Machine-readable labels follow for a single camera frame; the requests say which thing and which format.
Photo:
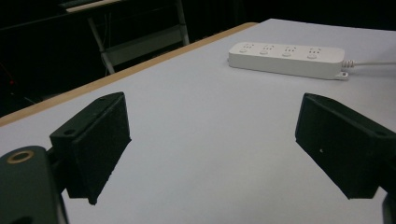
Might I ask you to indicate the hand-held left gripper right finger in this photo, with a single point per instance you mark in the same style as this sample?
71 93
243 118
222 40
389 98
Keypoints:
345 146

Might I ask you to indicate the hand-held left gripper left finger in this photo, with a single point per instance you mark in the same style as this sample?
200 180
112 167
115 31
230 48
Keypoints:
93 146

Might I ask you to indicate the white power strip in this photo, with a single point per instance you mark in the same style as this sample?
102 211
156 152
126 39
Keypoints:
286 60

